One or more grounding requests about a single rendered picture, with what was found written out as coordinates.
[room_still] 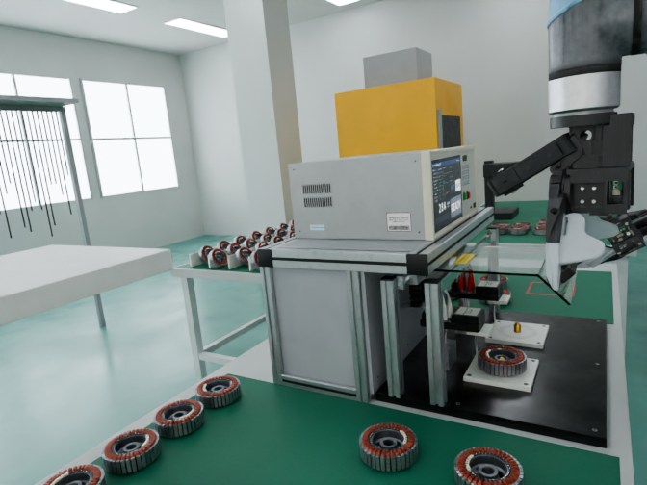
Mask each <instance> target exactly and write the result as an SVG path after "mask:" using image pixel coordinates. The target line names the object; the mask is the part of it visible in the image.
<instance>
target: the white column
mask: <svg viewBox="0 0 647 485"><path fill-rule="evenodd" d="M223 6H224V14H225V22H226V30H227V38H228V46H229V54H230V62H231V69H232V78H233V86H234V93H235V101H236V109H237V117H238V125H239V133H240V141H241V148H242V156H243V164H244V173H245V180H246V195H247V203H248V210H249V219H250V227H251V232H253V231H259V232H260V233H261V232H263V231H264V229H265V228H267V227H269V226H270V227H272V228H277V226H278V225H279V224H280V223H286V224H290V221H291V220H293V219H294V218H293V208H292V199H291V190H290V181H289V171H288V164H295V163H302V154H301V144H300V133H299V124H298V105H297V96H296V86H295V76H294V67H293V56H292V46H291V37H290V27H289V17H288V8H287V0H223Z"/></svg>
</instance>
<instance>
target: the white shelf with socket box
mask: <svg viewBox="0 0 647 485"><path fill-rule="evenodd" d="M171 269H173V264H172V259H171V252H170V249H159V248H133V247H107V246H80V245H54V244H51V245H47V246H43V247H38V248H34V249H29V250H24V251H20V252H15V253H11V254H7V255H2V256H0V326H1V325H4V324H7V323H10V322H13V321H16V320H19V319H24V318H27V317H30V316H33V315H36V314H39V313H42V312H45V311H48V310H51V309H54V308H57V307H60V306H63V305H66V304H68V303H71V302H74V301H77V300H80V299H83V298H86V297H89V296H92V295H95V294H100V293H103V292H106V291H108V290H112V289H115V288H118V287H121V286H124V285H127V284H130V283H133V282H136V281H139V280H142V279H144V278H147V277H150V276H153V275H156V274H159V273H162V272H165V271H168V270H171Z"/></svg>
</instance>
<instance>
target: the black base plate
mask: <svg viewBox="0 0 647 485"><path fill-rule="evenodd" d="M496 320H504V321H514V322H523V323H533V324H544V325H549V331H548V334H547V338H546V341H545V344H544V348H543V349H540V348H532V347H524V346H517V345H506V346H510V347H514V348H517V349H519V350H521V351H523V352H524V353H525V354H526V355H527V358H530V359H537V360H539V365H538V369H537V372H536V376H535V378H534V382H533V386H532V389H531V392H525V391H519V390H513V389H508V388H502V387H496V386H490V385H484V384H479V383H474V382H468V381H463V376H464V374H465V372H466V371H467V369H468V368H469V366H470V365H471V363H472V361H473V359H474V358H473V356H474V355H475V340H474V335H466V334H457V333H455V330H450V329H447V339H450V340H456V360H455V362H454V363H453V365H452V367H451V369H450V370H446V378H447V400H448V401H447V402H445V406H444V407H441V406H439V405H438V404H435V405H431V404H430V394H429V377H428V358H427V334H426V335H425V336H424V337H423V338H422V339H421V340H420V341H419V343H418V344H417V345H416V346H415V347H414V348H413V350H412V351H411V352H410V353H409V354H408V355H407V356H406V358H405V359H404V360H403V377H404V394H403V395H402V397H401V398H397V397H396V396H388V382H387V380H386V381H385V382H384V383H383V384H382V385H381V387H380V388H379V389H378V390H377V391H376V392H375V396H376V400H377V401H382V402H387V403H391V404H396V405H400V406H405V407H410V408H414V409H419V410H424V411H429V412H432V413H437V414H442V415H447V416H452V417H456V418H461V419H465V420H470V421H478V422H483V423H488V424H493V425H497V426H501V427H506V428H511V429H515V430H520V431H525V432H529V433H534V434H538V435H543V436H548V437H553V438H558V439H561V440H566V441H571V442H576V443H580V444H585V445H590V446H595V447H602V448H607V320H606V319H589V318H577V317H566V316H555V315H544V314H534V313H522V312H511V311H501V310H500V311H499V313H496ZM491 345H493V346H494V345H499V346H501V345H502V344H494V343H486V342H485V337H482V336H478V351H480V350H481V349H483V348H485V347H488V346H491ZM503 346H504V347H505V345H503Z"/></svg>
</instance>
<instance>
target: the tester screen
mask: <svg viewBox="0 0 647 485"><path fill-rule="evenodd" d="M431 165H432V186H433V206H434V226H435V219H436V218H438V217H440V216H442V215H444V214H445V213H447V212H450V217H449V218H448V219H446V220H444V221H443V222H441V223H439V224H437V225H436V226H435V230H436V229H438V228H439V227H441V226H443V225H444V224H446V223H448V222H449V221H451V220H453V219H454V218H456V217H458V216H460V215H461V214H462V208H461V213H460V214H458V215H456V216H455V217H451V198H453V197H456V196H458V195H460V194H461V190H460V191H456V192H454V193H451V191H450V182H452V181H455V180H458V179H460V158H457V159H453V160H448V161H444V162H440V163H435V164H431ZM444 201H446V211H444V212H443V213H441V214H439V206H438V204H439V203H442V202H444Z"/></svg>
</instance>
